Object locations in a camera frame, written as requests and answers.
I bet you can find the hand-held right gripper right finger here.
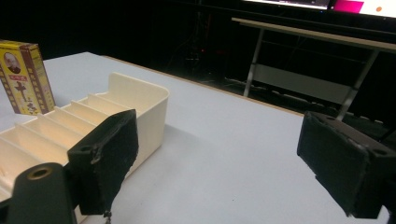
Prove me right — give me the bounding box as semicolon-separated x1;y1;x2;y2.
296;110;396;219

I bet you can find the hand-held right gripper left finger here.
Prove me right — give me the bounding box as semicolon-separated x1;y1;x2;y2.
66;108;140;217

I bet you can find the cream plastic divided organizer box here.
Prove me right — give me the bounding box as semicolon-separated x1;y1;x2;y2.
0;72;170;224

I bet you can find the yellow and brown packet box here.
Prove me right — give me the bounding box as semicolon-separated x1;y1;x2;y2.
0;39;56;117

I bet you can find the folding table with metal legs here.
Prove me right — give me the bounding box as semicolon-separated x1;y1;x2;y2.
231;17;396;122

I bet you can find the monitor screen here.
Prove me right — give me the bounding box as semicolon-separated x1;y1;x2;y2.
242;0;396;19

